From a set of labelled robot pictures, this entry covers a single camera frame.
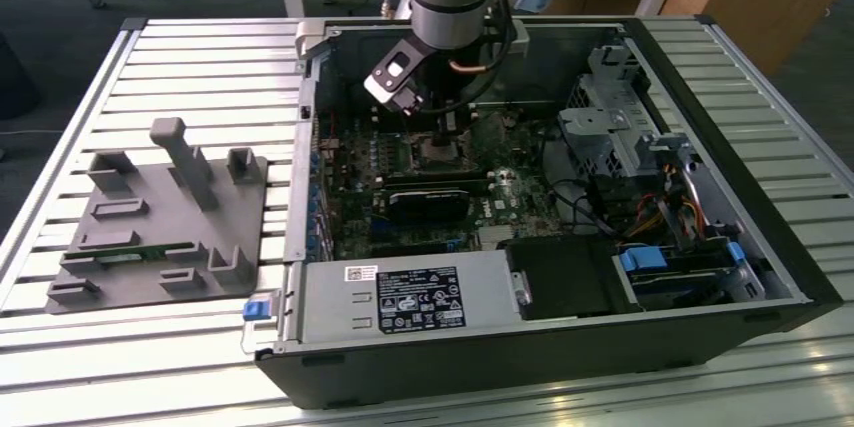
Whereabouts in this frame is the metal socket cover frame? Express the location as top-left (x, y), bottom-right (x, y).
top-left (477, 112), bottom-right (521, 137)

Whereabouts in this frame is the silver square CPU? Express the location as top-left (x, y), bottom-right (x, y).
top-left (426, 144), bottom-right (466, 163)

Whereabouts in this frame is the black RAM slot bank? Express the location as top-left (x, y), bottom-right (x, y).
top-left (373, 99), bottom-right (479, 132)

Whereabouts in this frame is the black CPU socket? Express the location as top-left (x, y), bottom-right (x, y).
top-left (406, 130), bottom-right (479, 171)

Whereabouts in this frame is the black RAM slot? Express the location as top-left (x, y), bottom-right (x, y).
top-left (385, 180), bottom-right (490, 195)
top-left (381, 170), bottom-right (487, 187)

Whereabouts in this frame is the green motherboard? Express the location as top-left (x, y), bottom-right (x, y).
top-left (313, 106), bottom-right (569, 261)

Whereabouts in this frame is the black graphics card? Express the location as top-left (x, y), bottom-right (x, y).
top-left (385, 189), bottom-right (473, 222)

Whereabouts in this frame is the silver metal drive cage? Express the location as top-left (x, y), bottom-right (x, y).
top-left (555, 44), bottom-right (690, 181)

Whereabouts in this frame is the silver chipset heatsink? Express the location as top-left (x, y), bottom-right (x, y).
top-left (478, 225), bottom-right (521, 249)

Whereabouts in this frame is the white QR code sticker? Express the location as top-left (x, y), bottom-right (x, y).
top-left (343, 264), bottom-right (381, 284)

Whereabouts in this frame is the black plastic shroud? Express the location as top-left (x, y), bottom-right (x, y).
top-left (499, 235), bottom-right (643, 322)

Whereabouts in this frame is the black power supply label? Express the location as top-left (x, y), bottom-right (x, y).
top-left (375, 265), bottom-right (470, 334)

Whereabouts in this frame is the blue disk carrier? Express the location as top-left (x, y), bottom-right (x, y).
top-left (618, 244), bottom-right (669, 277)

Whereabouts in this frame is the grey power supply unit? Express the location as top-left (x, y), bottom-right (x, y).
top-left (283, 250), bottom-right (521, 346)

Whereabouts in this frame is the blue case latch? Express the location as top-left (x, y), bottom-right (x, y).
top-left (243, 296), bottom-right (277, 322)

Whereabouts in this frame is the grey parts rack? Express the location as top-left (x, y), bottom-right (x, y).
top-left (43, 116), bottom-right (270, 316)

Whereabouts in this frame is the black open PC case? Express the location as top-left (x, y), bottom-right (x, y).
top-left (252, 14), bottom-right (844, 411)

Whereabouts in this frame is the green RAM stick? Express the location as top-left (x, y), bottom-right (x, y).
top-left (92, 244), bottom-right (202, 266)

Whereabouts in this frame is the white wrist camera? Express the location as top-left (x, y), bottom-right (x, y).
top-left (363, 38), bottom-right (429, 114)

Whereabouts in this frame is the grey case handle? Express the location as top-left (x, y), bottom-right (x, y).
top-left (293, 19), bottom-right (343, 62)

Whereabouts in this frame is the black internal cable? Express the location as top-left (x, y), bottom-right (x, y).
top-left (543, 136), bottom-right (633, 239)

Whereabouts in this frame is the orange wire bundle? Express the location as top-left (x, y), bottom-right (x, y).
top-left (633, 191), bottom-right (710, 239)

